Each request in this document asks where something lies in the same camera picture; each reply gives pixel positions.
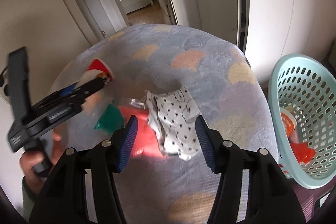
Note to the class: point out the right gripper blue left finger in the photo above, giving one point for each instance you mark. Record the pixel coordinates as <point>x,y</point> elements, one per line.
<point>122,144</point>

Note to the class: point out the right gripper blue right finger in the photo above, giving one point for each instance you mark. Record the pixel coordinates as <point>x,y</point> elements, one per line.
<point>211,141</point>

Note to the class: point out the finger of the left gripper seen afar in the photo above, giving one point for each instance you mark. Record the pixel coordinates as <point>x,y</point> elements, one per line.
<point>86,89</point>

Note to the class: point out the red and white paper cup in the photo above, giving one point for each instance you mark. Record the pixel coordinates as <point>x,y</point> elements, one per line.
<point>97,68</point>

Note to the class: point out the orange soy milk paper cup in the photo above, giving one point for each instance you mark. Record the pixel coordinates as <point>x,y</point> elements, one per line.
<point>288,120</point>

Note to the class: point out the red plastic bag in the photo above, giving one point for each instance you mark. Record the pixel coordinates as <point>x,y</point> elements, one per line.
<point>302,152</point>

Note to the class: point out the grey sleeve forearm left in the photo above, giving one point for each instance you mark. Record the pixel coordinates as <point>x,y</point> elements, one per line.
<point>29,198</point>

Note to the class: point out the person's left hand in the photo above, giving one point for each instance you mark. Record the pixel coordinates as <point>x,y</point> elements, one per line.
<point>30,158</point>

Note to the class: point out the green plastic wrapper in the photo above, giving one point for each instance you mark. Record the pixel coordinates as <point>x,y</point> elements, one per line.
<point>111,120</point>

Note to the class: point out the teal plastic laundry basket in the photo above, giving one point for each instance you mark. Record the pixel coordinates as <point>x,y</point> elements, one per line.
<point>309,88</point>

